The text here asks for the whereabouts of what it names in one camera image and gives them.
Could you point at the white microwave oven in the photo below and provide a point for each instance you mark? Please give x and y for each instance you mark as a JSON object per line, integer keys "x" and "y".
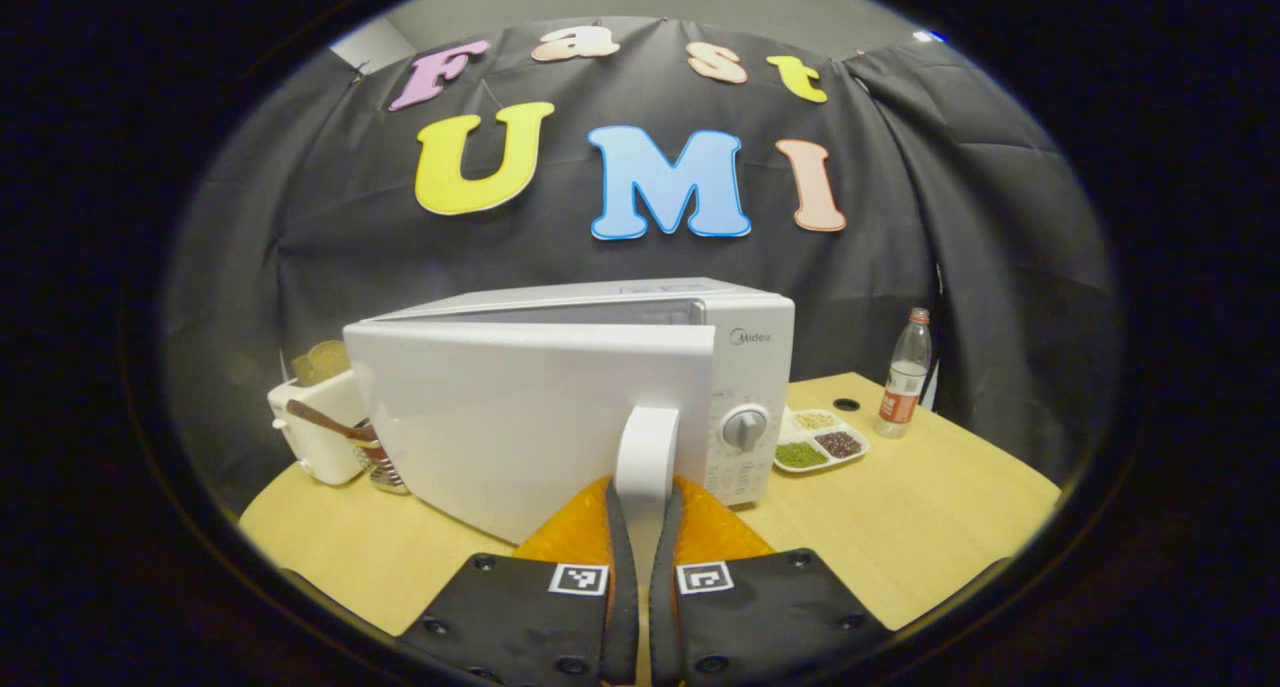
{"x": 520, "y": 417}

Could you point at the brown bread slice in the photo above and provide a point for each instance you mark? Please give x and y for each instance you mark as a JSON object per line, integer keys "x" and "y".
{"x": 320, "y": 362}

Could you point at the black backdrop cloth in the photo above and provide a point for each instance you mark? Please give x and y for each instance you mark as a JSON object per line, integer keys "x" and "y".
{"x": 900, "y": 217}

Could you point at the white toaster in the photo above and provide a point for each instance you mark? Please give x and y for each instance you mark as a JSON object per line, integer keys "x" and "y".
{"x": 320, "y": 457}

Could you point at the small ceiling light panel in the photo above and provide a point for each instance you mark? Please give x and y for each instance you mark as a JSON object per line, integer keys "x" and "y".
{"x": 927, "y": 36}

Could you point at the clear plastic bottle red label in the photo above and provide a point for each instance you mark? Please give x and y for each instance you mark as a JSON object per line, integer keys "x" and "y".
{"x": 903, "y": 387}

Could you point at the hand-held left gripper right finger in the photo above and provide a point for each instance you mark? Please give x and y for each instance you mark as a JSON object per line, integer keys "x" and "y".
{"x": 662, "y": 617}

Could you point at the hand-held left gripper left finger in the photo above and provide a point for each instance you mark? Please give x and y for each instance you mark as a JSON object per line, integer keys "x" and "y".
{"x": 622, "y": 607}

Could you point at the white divided bean tray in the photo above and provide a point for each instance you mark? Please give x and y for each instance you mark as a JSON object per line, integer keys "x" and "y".
{"x": 820, "y": 447}

